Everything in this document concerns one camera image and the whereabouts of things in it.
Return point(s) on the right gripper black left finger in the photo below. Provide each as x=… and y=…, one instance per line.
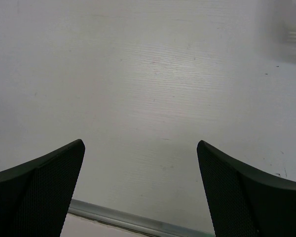
x=35, y=196

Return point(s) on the aluminium table edge rail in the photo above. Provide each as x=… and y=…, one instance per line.
x=130, y=222

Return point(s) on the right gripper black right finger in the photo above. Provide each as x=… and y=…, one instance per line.
x=245, y=201

